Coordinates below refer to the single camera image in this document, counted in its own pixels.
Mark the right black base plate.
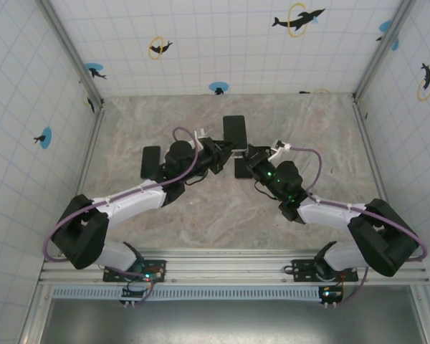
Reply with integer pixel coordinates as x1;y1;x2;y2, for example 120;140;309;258
292;258;359;283

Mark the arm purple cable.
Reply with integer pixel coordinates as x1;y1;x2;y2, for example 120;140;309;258
289;145;429;306
44;126;200;305

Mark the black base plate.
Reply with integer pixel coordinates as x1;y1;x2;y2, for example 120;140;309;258
102;259;168;284
292;258;359;283

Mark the grey metal panel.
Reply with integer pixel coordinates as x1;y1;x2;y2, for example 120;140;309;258
39;299;426;344

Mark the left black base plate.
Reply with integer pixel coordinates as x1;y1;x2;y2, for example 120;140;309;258
102;259;168;284

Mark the white slotted cable duct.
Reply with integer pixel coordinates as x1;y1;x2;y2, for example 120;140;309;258
52;286;323;300

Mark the clear phone case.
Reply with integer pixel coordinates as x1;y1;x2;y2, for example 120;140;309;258
222;115;248;152

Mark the left aluminium corner post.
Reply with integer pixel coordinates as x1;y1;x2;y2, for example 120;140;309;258
38;0;105;108

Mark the left aluminium side rail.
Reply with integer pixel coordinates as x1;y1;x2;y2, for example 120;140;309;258
73;107;107;201

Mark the black smartphone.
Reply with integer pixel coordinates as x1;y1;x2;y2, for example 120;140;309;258
234;152;254;179
222;115;248;152
140;145;161;179

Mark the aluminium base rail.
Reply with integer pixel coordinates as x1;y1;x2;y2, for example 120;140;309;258
37;250;430;286

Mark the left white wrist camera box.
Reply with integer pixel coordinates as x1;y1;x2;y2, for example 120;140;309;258
193;128;211;146

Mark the right aluminium side rail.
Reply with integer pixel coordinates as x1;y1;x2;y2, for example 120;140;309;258
353;98;386;201

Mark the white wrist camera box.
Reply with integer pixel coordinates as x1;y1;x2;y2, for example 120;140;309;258
267;140;292;161
193;128;211;146

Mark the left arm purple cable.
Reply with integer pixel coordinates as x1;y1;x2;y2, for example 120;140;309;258
44;126;200;305

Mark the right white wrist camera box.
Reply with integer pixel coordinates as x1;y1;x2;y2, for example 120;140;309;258
267;140;292;161

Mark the right aluminium corner post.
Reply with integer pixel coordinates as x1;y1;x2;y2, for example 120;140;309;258
353;0;416;101

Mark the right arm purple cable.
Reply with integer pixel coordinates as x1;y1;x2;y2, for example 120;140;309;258
289;145;429;306

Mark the aluminium side rail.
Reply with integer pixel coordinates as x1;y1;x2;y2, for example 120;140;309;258
353;98;386;201
73;107;107;201

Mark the aluminium corner post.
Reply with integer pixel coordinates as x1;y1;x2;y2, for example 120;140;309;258
38;0;105;108
353;0;416;101

